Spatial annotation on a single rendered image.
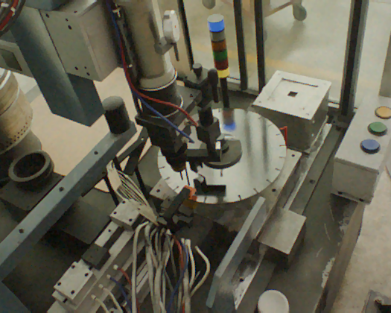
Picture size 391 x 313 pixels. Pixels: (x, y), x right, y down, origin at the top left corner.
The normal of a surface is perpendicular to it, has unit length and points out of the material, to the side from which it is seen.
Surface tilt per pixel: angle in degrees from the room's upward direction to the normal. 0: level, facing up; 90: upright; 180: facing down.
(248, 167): 0
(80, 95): 90
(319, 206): 0
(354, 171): 90
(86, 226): 0
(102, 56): 90
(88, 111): 90
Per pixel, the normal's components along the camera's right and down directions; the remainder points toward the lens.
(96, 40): 0.85, 0.27
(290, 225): -0.14, -0.72
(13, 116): 0.94, 0.12
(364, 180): -0.51, 0.65
